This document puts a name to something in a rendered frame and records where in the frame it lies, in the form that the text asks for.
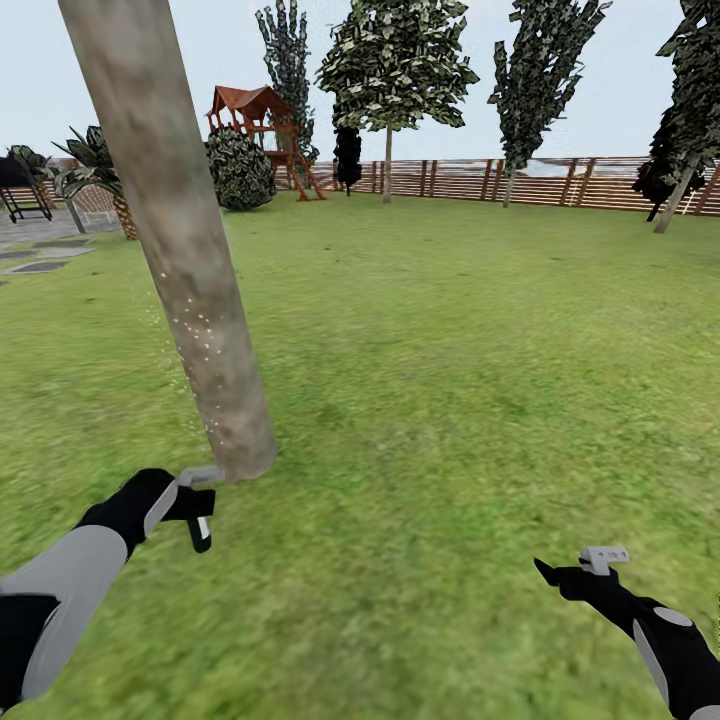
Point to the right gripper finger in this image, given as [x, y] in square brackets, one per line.
[550, 574]

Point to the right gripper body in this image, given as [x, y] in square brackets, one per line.
[576, 584]

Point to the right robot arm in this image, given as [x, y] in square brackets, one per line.
[686, 673]

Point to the pesticide atomizer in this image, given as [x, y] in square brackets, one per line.
[199, 532]

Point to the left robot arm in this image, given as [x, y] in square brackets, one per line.
[46, 603]

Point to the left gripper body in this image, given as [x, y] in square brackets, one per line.
[198, 503]

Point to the garden chair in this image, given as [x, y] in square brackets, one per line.
[93, 200]

